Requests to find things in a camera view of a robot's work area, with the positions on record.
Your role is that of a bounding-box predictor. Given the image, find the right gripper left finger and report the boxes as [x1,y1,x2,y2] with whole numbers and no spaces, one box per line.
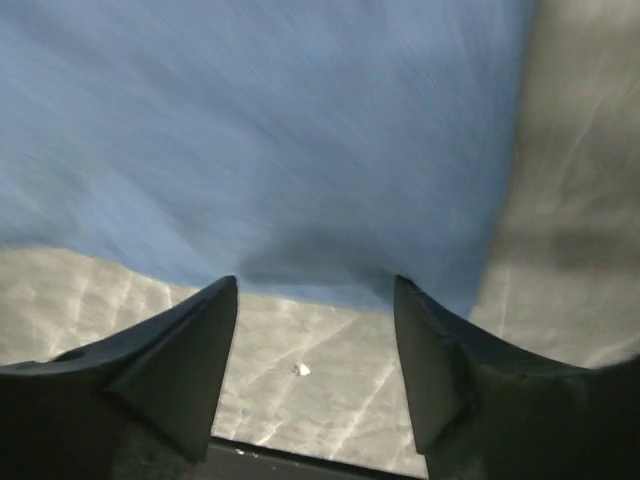
[1,276,238,479]

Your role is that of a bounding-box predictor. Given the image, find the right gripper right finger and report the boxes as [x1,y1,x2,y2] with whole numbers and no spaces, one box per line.
[393,277,639,480]

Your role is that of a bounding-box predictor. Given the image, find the blue fabric pillowcase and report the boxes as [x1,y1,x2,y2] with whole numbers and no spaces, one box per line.
[1,1,534,316]

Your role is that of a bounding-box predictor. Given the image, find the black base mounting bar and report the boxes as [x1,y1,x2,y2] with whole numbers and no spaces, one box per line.
[195,436,415,480]

